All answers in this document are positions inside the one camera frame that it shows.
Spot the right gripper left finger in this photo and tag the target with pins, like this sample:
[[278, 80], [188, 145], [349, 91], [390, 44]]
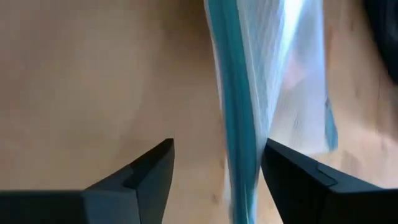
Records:
[[140, 193]]

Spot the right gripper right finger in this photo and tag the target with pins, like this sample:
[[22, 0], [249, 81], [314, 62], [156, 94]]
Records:
[[311, 199]]

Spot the clear mesh zip pouch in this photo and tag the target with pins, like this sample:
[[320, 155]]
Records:
[[236, 93]]

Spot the navy blue backpack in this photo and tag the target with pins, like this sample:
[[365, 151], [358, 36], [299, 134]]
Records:
[[388, 31]]

